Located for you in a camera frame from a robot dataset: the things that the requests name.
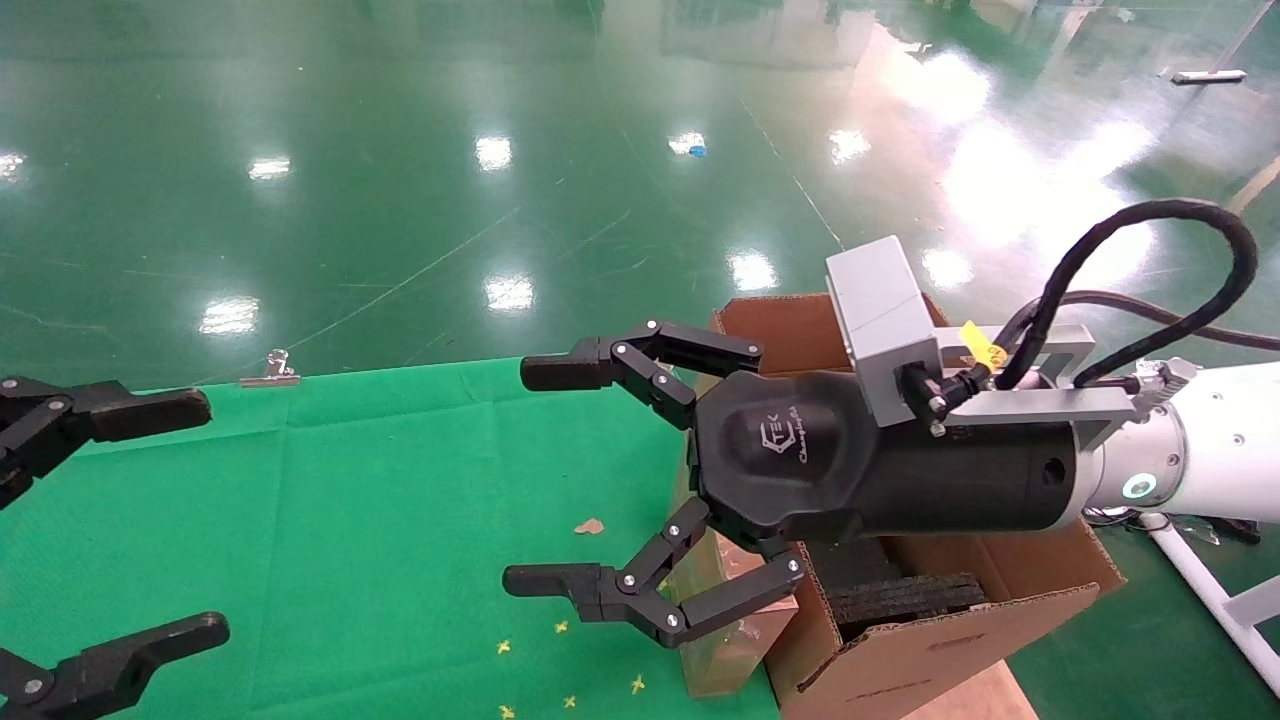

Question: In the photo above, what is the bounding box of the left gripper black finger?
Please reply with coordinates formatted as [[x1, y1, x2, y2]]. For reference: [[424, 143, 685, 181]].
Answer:
[[0, 378, 213, 511], [0, 613, 231, 720]]

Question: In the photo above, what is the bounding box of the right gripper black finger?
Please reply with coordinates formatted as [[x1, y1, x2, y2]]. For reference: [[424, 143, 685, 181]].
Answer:
[[503, 497, 806, 649]]

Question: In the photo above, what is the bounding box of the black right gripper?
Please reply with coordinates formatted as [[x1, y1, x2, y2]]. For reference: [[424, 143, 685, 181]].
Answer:
[[520, 320, 1088, 546]]

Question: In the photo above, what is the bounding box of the large open cardboard carton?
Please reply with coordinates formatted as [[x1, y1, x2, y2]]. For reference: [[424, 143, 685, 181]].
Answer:
[[700, 293, 1128, 720]]

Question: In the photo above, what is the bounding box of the silver binder clip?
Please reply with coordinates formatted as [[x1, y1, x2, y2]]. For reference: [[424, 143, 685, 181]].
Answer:
[[239, 348, 302, 389]]

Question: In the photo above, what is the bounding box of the green table cloth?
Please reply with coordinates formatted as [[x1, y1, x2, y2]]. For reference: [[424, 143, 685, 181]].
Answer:
[[0, 357, 781, 720]]

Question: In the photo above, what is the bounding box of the ribbed black foam block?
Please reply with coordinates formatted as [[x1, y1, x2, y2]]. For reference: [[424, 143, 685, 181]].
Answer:
[[825, 573, 991, 641]]

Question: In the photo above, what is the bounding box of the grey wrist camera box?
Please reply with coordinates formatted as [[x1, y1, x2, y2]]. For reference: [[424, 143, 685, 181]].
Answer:
[[825, 236, 946, 429]]

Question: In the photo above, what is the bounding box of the yellow cable tag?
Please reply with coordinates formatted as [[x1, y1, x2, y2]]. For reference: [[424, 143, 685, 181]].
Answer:
[[960, 320, 1009, 373]]

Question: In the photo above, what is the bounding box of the grey metal camera bracket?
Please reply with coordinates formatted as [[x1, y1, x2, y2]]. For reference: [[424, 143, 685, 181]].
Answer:
[[930, 322, 1143, 453]]

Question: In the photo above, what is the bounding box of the thick black sleeved cable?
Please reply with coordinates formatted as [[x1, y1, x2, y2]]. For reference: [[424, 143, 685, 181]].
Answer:
[[993, 198, 1259, 393]]

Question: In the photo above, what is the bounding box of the thin black cable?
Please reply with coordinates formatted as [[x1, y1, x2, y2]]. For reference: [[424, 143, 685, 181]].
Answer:
[[1000, 290, 1280, 353]]

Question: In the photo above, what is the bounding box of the white pipe frame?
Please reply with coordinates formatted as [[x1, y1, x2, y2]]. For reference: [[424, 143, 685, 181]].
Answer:
[[1140, 512, 1280, 696]]

